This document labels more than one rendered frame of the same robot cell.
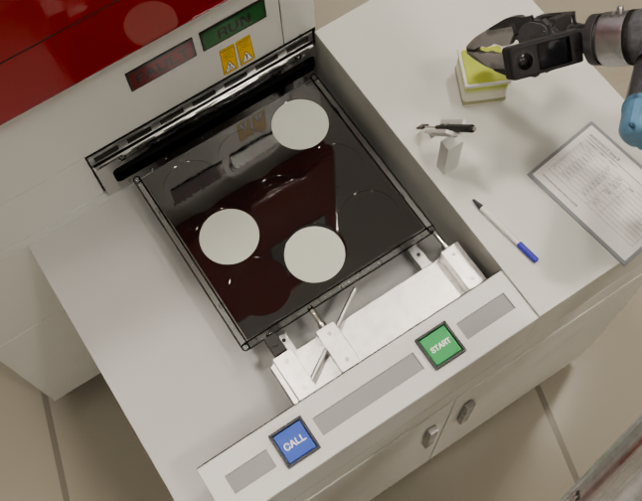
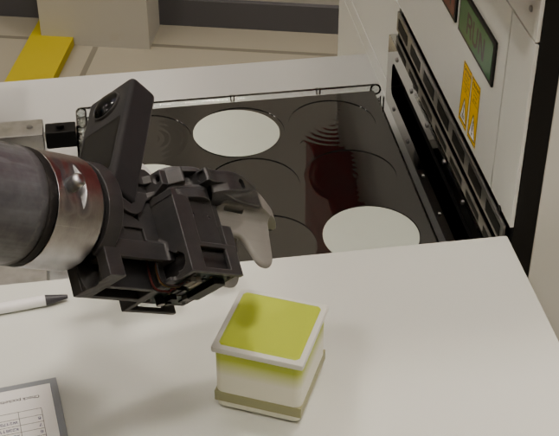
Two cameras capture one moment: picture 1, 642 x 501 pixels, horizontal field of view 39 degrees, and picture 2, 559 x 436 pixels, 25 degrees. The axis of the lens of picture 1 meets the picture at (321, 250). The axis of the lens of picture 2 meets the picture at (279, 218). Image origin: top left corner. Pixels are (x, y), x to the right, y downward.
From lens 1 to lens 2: 1.57 m
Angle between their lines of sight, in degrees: 63
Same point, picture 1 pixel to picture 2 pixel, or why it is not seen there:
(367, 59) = (416, 274)
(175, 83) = (441, 36)
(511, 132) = (149, 392)
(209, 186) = (324, 135)
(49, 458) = not seen: hidden behind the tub
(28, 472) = not seen: hidden behind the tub
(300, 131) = (356, 232)
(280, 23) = (496, 136)
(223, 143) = (383, 161)
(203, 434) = (35, 114)
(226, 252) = (215, 125)
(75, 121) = not seen: outside the picture
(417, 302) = (3, 275)
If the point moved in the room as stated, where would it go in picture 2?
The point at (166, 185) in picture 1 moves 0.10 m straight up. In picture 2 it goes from (350, 105) to (352, 30)
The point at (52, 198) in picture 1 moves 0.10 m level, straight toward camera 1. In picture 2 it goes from (382, 19) to (308, 27)
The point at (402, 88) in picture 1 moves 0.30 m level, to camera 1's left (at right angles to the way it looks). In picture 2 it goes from (330, 294) to (414, 123)
